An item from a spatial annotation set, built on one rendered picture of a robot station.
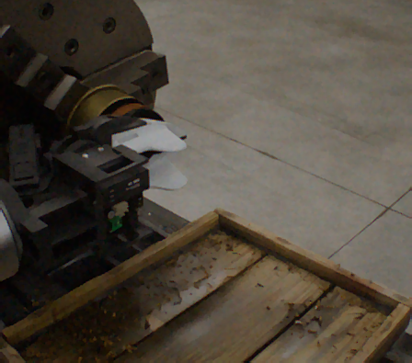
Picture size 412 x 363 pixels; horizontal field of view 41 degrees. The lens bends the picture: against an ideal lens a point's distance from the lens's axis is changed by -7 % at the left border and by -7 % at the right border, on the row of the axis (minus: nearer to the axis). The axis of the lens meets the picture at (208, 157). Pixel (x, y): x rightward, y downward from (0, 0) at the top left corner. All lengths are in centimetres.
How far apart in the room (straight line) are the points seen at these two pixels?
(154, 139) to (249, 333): 24
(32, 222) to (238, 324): 29
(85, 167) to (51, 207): 4
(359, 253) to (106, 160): 185
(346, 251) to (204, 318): 163
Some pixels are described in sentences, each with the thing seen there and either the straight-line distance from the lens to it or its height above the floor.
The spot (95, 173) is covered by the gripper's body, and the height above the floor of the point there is 112.
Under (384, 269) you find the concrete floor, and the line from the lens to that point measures 219.
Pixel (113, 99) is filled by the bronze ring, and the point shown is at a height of 112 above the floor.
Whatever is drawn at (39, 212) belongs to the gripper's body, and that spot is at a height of 110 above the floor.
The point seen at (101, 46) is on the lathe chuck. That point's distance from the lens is 68.
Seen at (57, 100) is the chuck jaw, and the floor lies 112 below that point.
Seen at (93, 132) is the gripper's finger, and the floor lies 112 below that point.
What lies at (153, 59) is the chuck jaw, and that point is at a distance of 69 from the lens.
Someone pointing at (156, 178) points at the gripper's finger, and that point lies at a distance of 53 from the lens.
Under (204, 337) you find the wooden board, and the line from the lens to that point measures 62.
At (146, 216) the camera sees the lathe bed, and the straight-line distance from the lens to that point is 84.
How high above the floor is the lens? 133
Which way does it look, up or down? 28 degrees down
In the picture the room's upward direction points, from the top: straight up
